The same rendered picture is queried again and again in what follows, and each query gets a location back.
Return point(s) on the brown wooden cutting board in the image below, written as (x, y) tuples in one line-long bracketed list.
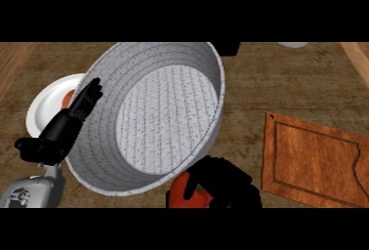
[(314, 162)]

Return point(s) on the pale wooden strip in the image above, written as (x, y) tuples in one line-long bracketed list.
[(357, 60)]

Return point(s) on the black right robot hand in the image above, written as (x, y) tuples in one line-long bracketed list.
[(233, 182)]

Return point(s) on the orange item on plate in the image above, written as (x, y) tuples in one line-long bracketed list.
[(66, 99)]

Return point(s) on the black object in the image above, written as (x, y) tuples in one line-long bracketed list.
[(229, 49)]

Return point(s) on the red bell pepper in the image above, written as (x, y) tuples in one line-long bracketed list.
[(184, 195)]

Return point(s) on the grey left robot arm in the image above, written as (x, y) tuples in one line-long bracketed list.
[(31, 190)]

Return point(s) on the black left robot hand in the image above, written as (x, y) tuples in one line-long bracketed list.
[(57, 135)]

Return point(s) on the white round object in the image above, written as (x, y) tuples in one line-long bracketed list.
[(292, 44)]

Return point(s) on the white plate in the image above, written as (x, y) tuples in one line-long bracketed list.
[(46, 107)]

